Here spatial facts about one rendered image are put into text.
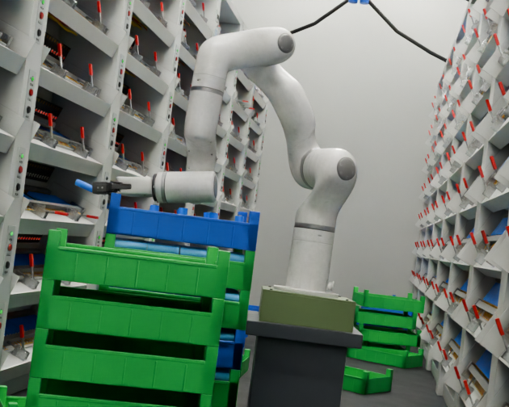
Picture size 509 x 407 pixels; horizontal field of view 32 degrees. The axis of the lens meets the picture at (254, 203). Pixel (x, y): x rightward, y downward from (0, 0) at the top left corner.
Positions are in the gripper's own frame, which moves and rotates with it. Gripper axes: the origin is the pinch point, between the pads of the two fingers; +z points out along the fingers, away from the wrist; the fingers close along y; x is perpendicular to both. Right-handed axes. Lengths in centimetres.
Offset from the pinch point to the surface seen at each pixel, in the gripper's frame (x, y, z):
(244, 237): 14, 57, -48
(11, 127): -12.7, 30.7, 12.8
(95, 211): 4.7, -39.3, 14.2
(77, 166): -7.8, -18.7, 13.3
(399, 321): 51, -195, -85
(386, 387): 67, -100, -78
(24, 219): 9.0, 17.8, 14.5
